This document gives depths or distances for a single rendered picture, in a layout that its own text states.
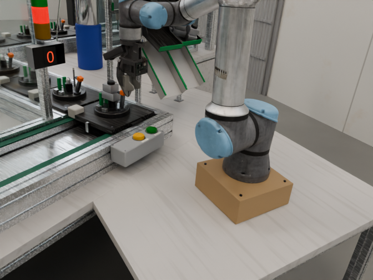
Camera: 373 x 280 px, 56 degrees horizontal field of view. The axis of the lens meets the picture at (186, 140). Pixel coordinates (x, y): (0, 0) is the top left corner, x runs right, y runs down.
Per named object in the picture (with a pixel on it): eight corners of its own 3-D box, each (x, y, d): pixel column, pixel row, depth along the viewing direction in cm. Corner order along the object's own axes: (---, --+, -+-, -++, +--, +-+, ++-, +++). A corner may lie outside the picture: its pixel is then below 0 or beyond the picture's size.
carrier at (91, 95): (109, 99, 155) (109, 72, 149) (65, 115, 137) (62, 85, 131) (73, 86, 166) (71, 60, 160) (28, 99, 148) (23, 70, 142)
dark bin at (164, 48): (181, 48, 149) (187, 34, 144) (159, 52, 140) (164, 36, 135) (144, 10, 159) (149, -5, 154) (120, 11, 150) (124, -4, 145)
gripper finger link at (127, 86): (131, 101, 126) (131, 77, 122) (119, 98, 129) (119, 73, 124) (137, 99, 128) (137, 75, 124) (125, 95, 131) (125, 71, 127)
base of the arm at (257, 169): (278, 178, 109) (286, 151, 105) (238, 186, 103) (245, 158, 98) (251, 154, 121) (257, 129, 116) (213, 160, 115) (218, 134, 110)
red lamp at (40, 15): (53, 23, 115) (51, 6, 113) (39, 24, 111) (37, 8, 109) (43, 20, 117) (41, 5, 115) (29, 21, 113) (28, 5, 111)
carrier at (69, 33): (81, 36, 264) (80, 19, 258) (54, 40, 246) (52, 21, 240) (60, 30, 275) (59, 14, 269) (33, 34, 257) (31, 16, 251)
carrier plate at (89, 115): (154, 115, 143) (154, 110, 142) (112, 135, 125) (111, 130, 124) (112, 100, 154) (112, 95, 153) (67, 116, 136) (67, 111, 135)
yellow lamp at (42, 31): (54, 38, 117) (53, 23, 115) (41, 40, 113) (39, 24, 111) (45, 35, 119) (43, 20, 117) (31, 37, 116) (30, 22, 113)
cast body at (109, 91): (121, 99, 136) (121, 81, 133) (113, 101, 133) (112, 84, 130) (106, 93, 140) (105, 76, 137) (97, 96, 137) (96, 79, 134)
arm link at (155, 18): (178, 3, 108) (156, -1, 115) (149, 3, 101) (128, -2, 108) (176, 29, 112) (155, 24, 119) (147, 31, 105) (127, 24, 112)
